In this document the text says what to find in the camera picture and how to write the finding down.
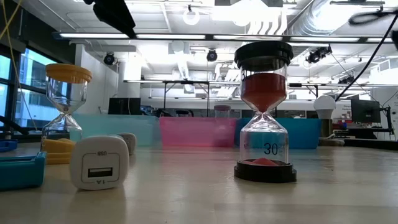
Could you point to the yellow capped hourglass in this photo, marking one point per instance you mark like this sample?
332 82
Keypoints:
66 73

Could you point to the lavender capped hourglass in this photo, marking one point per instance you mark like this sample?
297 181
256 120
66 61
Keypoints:
222 108

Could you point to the small dark blue box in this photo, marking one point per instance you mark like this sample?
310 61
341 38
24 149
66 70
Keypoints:
7 145

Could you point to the black capped hourglass red sand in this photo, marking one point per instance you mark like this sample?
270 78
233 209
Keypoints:
264 90

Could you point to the small teal box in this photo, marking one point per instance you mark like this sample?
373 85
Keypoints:
21 174

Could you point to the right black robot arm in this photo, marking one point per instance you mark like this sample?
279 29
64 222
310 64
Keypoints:
395 40

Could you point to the black office desk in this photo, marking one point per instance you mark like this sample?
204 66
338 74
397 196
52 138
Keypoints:
360 133

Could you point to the long ceiling light bar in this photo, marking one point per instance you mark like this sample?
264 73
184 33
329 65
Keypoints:
93 35

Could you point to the black ceiling spotlight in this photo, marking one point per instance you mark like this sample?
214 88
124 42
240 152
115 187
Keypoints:
212 56
318 54
346 80
109 59

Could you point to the black rectangular screen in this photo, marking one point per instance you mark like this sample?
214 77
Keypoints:
124 105

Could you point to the large glass window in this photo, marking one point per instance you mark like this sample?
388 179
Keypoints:
34 71

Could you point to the green translucent plastic bin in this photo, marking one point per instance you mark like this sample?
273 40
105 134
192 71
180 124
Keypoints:
124 130

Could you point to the white USB charger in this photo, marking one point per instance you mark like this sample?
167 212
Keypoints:
99 149

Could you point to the pink translucent plastic bin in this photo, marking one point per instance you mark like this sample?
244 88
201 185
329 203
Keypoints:
196 132

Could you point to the blue plastic bin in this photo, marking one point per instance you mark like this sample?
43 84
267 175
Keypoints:
304 133

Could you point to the white light bulb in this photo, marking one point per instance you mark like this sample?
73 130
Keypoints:
324 105

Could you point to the cylindrical bulb stand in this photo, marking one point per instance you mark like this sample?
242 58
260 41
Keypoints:
326 129

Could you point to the dark computer monitor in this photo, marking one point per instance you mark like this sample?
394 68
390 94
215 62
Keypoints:
365 110

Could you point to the black metal rack frame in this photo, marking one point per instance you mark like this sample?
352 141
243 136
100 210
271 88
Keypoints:
186 82

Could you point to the silver ventilation duct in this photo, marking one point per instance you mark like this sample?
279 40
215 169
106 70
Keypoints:
311 18

